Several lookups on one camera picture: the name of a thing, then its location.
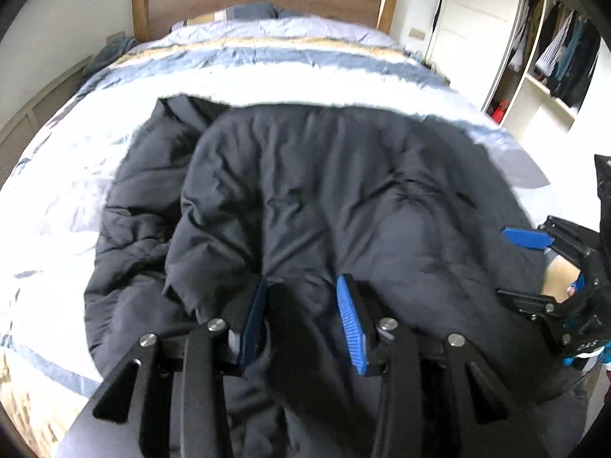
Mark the wall socket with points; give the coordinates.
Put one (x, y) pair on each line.
(416, 34)

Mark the black puffer coat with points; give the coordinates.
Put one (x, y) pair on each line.
(310, 176)

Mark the bed with striped duvet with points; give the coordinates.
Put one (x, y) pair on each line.
(62, 176)

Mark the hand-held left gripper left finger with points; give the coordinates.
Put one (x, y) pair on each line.
(253, 315)

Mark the row of hanging clothes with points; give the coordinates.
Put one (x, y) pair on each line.
(568, 57)

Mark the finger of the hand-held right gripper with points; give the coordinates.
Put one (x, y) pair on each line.
(525, 237)
(530, 303)

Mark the wooden wall panel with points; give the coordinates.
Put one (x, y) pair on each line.
(38, 109)

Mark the blue-grey cloth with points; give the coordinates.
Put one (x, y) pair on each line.
(112, 52)

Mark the red object in wardrobe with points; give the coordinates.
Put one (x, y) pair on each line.
(499, 112)

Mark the grey-blue pillow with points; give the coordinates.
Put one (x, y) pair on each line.
(293, 13)
(253, 11)

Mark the white wardrobe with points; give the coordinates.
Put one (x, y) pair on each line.
(470, 19)

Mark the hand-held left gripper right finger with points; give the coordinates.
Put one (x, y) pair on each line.
(351, 319)

